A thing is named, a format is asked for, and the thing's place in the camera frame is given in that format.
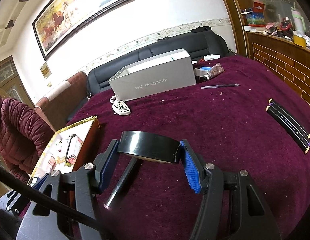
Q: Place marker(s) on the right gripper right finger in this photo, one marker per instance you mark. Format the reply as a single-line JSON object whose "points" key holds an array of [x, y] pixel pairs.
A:
{"points": [[193, 167]]}

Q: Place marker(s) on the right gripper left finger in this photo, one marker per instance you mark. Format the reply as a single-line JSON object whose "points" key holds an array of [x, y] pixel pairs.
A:
{"points": [[105, 164]]}

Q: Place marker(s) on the black marker pink end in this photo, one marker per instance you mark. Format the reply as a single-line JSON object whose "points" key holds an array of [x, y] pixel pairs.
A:
{"points": [[124, 183]]}

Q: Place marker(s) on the black tape roll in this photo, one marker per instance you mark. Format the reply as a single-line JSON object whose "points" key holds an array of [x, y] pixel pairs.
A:
{"points": [[149, 146]]}

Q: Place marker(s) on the grey red carton box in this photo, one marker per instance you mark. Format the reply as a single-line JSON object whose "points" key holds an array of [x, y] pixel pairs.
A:
{"points": [[73, 150]]}

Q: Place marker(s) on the white gold-rimmed tray box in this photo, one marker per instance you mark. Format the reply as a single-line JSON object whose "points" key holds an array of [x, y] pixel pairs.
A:
{"points": [[53, 156]]}

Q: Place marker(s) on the white remote key fob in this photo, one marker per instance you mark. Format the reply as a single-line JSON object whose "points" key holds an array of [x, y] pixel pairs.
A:
{"points": [[119, 107]]}

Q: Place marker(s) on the brown upholstered chair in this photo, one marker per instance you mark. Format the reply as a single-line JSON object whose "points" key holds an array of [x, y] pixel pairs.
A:
{"points": [[59, 106]]}

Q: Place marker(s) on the maroon bed blanket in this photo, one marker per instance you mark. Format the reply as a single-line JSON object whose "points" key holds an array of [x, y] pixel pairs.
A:
{"points": [[230, 128]]}

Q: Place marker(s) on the person in maroon jacket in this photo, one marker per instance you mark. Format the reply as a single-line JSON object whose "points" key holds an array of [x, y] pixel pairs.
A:
{"points": [[23, 137]]}

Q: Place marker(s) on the thin ballpoint pen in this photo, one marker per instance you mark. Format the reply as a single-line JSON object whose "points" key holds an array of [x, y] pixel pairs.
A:
{"points": [[220, 86]]}

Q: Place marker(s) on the grey red dragonfly shoebox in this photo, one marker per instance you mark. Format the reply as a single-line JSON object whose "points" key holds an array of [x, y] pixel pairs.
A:
{"points": [[156, 74]]}

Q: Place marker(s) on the brown cosmetic tube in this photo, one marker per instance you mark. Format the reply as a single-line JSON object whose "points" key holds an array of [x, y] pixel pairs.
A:
{"points": [[216, 70]]}

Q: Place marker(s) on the wooden shelf counter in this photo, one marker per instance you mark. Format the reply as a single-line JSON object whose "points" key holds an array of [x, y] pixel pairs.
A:
{"points": [[288, 61]]}

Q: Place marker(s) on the framed horse painting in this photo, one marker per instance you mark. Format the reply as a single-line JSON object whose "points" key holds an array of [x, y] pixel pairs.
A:
{"points": [[59, 20]]}

